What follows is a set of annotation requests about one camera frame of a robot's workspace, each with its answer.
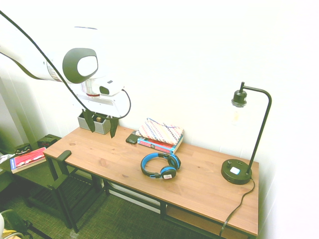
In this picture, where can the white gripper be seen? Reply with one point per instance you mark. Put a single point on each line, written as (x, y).
(107, 105)

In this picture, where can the blue and black headphones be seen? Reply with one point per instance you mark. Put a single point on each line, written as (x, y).
(169, 163)

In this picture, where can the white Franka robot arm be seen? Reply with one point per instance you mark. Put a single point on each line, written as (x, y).
(37, 64)

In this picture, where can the grey desk organizer box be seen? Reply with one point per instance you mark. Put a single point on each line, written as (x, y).
(99, 127)

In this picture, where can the small wooden block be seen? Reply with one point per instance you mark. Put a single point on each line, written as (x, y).
(99, 119)

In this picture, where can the black box with red print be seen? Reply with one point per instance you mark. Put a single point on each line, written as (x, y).
(47, 140)

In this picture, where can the striped fabric pouch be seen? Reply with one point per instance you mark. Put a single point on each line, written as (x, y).
(159, 133)

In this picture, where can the red and blue book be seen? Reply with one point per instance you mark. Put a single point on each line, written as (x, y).
(159, 147)

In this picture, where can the small black box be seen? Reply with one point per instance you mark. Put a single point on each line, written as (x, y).
(23, 149)

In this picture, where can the red book with white print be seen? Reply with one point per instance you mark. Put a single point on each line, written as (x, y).
(27, 160)

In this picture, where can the clear lamp bulb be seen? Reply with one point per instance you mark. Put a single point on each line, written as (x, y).
(236, 114)

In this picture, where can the black desk lamp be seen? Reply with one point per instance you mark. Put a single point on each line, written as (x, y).
(235, 173)

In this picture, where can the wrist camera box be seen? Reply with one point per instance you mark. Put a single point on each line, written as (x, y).
(109, 87)

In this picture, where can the wooden desk with black frame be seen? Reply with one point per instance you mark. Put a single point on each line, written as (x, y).
(119, 159)

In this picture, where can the black desk clamp bracket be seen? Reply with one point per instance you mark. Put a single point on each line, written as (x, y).
(64, 155)

